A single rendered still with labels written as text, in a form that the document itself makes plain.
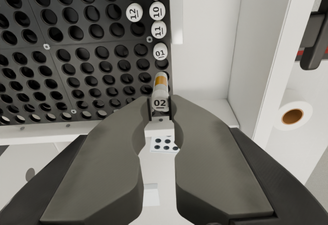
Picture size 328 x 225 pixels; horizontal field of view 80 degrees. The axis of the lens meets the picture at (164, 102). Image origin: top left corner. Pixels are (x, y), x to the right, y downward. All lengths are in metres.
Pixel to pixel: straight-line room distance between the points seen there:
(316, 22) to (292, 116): 0.27
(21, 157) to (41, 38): 0.23
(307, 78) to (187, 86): 0.24
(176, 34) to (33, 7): 0.14
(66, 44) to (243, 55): 0.18
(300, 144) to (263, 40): 0.40
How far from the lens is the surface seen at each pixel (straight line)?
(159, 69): 0.19
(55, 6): 0.20
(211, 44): 0.26
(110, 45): 0.19
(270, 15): 0.19
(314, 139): 0.57
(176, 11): 0.23
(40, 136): 0.30
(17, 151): 0.38
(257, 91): 0.21
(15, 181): 0.39
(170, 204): 0.68
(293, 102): 0.41
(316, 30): 0.21
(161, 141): 0.41
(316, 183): 2.50
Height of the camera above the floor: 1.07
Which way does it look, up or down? 55 degrees down
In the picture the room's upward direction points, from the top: 179 degrees clockwise
